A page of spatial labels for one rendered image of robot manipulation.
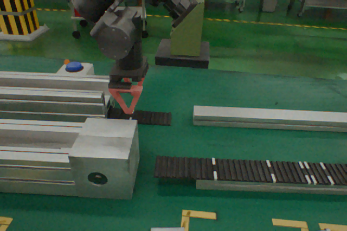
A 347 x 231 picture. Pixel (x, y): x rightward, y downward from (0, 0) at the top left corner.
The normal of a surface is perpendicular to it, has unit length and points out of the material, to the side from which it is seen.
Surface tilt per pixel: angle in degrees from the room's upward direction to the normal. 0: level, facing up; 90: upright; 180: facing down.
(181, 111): 0
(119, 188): 90
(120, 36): 90
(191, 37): 90
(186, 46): 90
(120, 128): 0
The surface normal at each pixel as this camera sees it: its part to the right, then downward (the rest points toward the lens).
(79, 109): -0.03, 0.58
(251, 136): 0.04, -0.82
